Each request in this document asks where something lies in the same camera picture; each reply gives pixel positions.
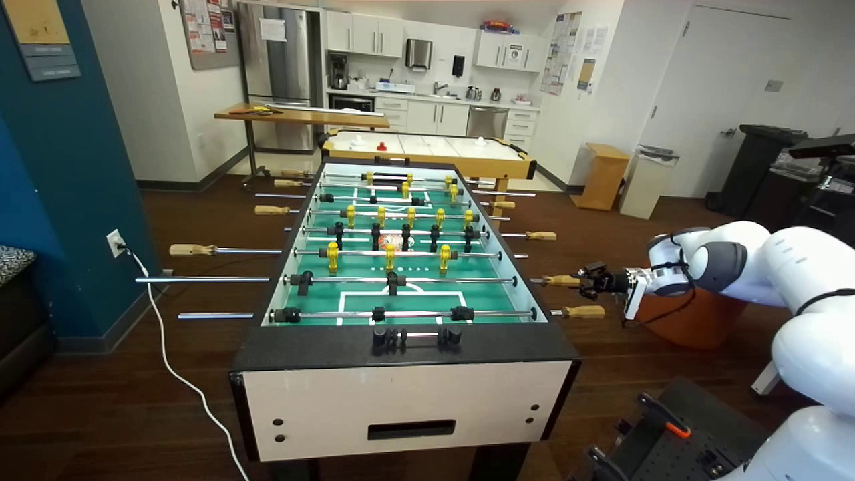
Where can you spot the white trash bin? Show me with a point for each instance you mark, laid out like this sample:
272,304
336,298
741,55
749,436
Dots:
651,174

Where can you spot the foosball table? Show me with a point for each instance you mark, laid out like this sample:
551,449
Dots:
400,322

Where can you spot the stainless steel refrigerator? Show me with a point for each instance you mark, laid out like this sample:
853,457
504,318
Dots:
282,55

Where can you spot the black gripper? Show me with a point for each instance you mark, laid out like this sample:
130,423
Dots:
630,285

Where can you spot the wooden high table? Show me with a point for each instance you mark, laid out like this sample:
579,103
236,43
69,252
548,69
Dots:
301,115

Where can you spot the orange handled clamp right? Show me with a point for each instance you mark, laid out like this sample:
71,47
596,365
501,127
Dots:
672,423

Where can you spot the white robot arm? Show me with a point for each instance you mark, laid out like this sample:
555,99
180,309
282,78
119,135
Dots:
801,268

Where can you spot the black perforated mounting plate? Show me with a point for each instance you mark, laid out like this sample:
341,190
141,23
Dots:
648,452

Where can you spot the wall power outlet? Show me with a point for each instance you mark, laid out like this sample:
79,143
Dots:
115,244

